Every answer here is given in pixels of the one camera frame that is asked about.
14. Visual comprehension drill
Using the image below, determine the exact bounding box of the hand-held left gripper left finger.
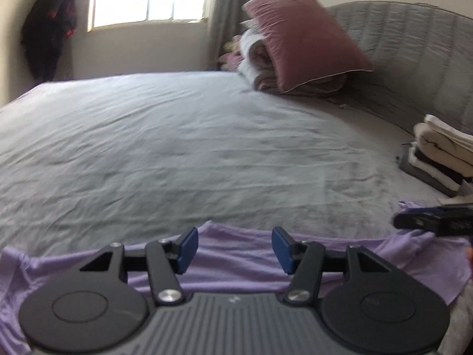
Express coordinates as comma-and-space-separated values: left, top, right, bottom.
79, 226, 199, 306

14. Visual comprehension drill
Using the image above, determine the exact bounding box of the grey curtain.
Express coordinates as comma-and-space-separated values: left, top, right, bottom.
204, 0, 275, 72

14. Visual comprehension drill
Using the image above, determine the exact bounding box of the grey quilted headboard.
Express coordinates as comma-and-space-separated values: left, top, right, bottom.
324, 1, 473, 138

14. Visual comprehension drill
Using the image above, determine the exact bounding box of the folded dark garment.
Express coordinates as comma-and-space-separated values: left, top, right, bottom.
410, 147, 473, 185

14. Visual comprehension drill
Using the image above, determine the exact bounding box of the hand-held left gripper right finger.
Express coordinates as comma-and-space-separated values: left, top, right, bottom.
271, 226, 391, 306

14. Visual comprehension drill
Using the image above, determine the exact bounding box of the folded white towel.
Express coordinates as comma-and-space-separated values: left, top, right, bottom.
423, 114, 473, 145

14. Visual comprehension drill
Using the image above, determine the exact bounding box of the small pink cushion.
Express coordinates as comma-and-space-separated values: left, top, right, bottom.
218, 50, 245, 72

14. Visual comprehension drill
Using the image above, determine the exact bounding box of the folded grey garment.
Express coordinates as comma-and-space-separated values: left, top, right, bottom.
398, 142, 462, 198

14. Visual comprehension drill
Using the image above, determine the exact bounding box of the folded white garment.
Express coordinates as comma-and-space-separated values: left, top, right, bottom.
408, 151, 467, 191

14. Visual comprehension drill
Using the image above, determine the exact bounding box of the folded grey pink duvet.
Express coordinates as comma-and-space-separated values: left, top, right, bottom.
236, 28, 349, 96

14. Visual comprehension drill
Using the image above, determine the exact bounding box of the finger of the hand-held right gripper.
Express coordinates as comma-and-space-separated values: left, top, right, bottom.
393, 209, 441, 230

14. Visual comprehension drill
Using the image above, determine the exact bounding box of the pink velvet pillow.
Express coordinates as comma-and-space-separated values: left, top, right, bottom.
242, 0, 375, 94

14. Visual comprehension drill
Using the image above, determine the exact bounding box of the grey bed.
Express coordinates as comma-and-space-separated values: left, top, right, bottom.
0, 71, 473, 355

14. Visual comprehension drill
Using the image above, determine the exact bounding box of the lavender garment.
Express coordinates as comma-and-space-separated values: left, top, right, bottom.
0, 200, 473, 355

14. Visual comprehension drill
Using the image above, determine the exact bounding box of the dark hanging jacket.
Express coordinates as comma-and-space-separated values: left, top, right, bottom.
20, 0, 77, 81

